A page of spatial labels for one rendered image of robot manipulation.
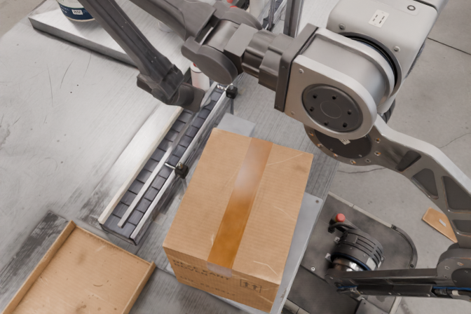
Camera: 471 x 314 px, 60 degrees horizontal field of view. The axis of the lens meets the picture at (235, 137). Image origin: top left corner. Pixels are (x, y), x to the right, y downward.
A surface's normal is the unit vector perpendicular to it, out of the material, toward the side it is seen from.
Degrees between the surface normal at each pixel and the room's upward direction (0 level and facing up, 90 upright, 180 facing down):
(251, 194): 0
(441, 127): 0
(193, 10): 22
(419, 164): 90
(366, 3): 0
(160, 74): 67
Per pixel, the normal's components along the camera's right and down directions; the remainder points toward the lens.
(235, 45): -0.12, -0.39
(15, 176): 0.00, -0.55
